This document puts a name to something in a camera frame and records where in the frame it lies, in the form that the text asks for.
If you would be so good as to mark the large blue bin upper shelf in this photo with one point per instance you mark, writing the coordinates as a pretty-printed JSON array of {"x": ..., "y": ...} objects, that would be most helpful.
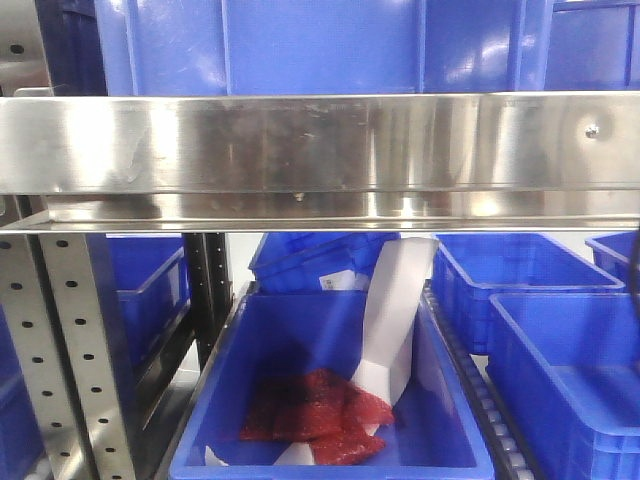
[{"x": 189, "y": 48}]

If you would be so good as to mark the blue bin center rear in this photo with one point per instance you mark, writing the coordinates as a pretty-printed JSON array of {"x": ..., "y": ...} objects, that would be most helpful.
[{"x": 295, "y": 262}]

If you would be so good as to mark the blue bin with red bags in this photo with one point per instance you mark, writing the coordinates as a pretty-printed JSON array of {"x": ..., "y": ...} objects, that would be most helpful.
[{"x": 434, "y": 436}]

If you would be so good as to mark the blue bin right rear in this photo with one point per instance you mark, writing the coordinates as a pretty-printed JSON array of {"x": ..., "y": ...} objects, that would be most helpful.
[{"x": 469, "y": 268}]

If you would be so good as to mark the red mesh bags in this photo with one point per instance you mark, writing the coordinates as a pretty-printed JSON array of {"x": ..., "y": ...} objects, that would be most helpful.
[{"x": 322, "y": 410}]

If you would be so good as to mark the blue bin right front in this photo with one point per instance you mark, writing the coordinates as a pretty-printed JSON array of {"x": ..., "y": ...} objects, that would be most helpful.
[{"x": 567, "y": 368}]

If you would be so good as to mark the roller conveyor track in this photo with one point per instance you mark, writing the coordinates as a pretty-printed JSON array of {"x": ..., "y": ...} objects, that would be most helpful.
[{"x": 507, "y": 452}]

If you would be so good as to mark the blue bin far right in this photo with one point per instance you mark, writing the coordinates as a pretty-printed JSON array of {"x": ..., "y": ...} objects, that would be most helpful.
[{"x": 617, "y": 254}]

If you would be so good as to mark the blue bin upper right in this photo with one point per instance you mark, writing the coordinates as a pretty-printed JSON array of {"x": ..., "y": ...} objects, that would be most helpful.
[{"x": 593, "y": 45}]

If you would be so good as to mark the black perforated upright post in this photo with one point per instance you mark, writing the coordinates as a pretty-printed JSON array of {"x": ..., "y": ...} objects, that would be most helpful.
[{"x": 211, "y": 288}]

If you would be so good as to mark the stainless steel shelf rail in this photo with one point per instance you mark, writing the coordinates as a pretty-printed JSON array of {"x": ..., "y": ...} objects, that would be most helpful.
[{"x": 473, "y": 162}]

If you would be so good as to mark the perforated steel upright post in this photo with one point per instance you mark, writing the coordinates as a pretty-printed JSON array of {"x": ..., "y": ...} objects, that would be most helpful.
[{"x": 59, "y": 299}]

